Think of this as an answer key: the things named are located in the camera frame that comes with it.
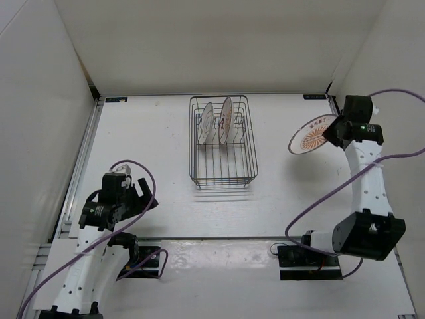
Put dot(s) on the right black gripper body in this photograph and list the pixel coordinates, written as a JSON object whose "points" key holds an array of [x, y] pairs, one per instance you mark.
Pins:
{"points": [[331, 132]]}

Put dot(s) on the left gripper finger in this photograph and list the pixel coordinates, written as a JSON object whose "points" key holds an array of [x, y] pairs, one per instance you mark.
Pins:
{"points": [[146, 194], [144, 206]]}

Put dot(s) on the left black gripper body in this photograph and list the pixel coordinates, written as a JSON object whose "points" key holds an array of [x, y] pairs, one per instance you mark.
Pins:
{"points": [[131, 203]]}

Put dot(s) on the white plate orange sunburst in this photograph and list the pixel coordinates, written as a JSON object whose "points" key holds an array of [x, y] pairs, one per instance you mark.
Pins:
{"points": [[310, 136]]}

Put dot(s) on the white plate red pattern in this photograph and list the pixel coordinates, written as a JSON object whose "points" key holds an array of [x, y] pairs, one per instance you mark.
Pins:
{"points": [[225, 122]]}

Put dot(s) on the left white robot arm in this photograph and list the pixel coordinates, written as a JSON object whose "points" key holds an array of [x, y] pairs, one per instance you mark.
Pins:
{"points": [[101, 250]]}

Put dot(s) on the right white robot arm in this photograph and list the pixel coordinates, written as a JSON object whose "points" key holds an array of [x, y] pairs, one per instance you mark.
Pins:
{"points": [[371, 230]]}

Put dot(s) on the right blue corner label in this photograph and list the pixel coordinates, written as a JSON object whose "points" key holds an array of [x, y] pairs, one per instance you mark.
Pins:
{"points": [[314, 97]]}

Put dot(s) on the blue corner label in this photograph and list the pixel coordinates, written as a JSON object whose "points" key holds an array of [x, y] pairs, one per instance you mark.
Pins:
{"points": [[116, 99], [314, 97]]}

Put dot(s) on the white plate spiral pattern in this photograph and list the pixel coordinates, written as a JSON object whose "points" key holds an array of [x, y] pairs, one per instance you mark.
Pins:
{"points": [[206, 123]]}

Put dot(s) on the left blue corner label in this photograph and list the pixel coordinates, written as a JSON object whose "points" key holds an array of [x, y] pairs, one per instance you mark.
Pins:
{"points": [[116, 99]]}

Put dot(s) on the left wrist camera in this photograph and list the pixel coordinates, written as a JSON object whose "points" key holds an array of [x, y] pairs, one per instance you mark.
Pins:
{"points": [[123, 169]]}

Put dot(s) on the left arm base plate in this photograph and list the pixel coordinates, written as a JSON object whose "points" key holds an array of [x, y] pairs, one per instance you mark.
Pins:
{"points": [[150, 268]]}

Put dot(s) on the wire dish rack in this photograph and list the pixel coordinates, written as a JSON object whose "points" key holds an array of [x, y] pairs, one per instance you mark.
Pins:
{"points": [[215, 166]]}

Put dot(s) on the left aluminium rail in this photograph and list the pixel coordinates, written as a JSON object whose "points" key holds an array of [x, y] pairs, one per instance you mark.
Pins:
{"points": [[64, 219]]}

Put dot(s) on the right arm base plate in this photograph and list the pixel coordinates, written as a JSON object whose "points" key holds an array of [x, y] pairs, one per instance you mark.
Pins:
{"points": [[298, 264]]}

